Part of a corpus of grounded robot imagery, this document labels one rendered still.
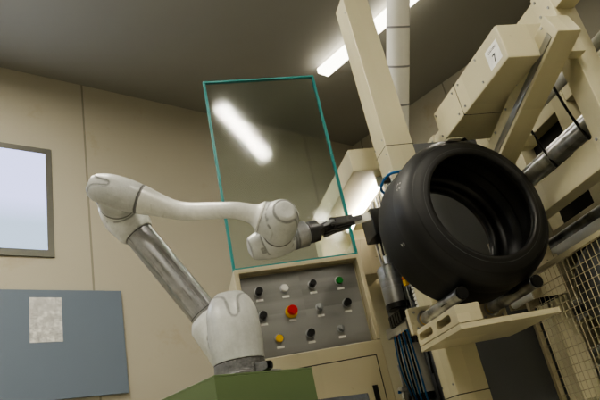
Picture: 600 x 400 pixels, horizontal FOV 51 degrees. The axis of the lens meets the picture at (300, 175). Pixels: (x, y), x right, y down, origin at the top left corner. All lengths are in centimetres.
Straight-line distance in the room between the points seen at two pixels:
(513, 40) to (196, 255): 347
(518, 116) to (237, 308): 132
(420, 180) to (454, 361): 70
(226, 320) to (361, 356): 85
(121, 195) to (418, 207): 98
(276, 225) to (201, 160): 380
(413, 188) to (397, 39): 130
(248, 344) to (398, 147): 121
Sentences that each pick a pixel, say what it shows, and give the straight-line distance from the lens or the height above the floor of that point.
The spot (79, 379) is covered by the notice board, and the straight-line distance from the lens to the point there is 449.
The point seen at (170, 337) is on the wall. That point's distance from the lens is 486.
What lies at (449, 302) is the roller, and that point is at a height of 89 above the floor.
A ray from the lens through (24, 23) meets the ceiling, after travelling 491.
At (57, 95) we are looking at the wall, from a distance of 534.
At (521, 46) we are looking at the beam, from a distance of 242.
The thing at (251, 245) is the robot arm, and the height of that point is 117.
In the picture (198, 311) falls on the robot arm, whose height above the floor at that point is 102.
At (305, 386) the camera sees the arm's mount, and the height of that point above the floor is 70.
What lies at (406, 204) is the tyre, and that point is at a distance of 215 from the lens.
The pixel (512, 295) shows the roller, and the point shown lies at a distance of 238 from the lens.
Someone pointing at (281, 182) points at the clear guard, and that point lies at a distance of 281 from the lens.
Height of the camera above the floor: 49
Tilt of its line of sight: 25 degrees up
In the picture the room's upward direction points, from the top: 12 degrees counter-clockwise
